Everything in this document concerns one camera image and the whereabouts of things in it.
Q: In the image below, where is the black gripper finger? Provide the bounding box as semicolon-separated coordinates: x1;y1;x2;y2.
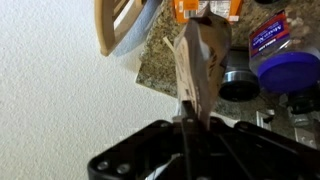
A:
180;99;198;134

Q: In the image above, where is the brown cacao nibs sachet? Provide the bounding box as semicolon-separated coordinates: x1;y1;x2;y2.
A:
172;4;234;131

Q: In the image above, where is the steel and black cup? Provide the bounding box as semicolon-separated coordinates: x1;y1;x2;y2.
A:
218;46;262;103

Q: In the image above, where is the thin wooden stick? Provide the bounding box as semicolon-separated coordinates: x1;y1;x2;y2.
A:
162;35;176;52

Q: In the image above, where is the orange food package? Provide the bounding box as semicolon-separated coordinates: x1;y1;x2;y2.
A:
172;0;244;25

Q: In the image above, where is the blue-lidded nut jar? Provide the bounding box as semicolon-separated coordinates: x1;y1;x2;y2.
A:
247;9;320;95

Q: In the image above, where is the wooden slat-back chair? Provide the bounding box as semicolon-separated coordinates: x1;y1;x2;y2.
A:
93;0;148;57

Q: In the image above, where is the white wall outlet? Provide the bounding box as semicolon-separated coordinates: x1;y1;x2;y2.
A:
255;109;276;131
294;127;318;150

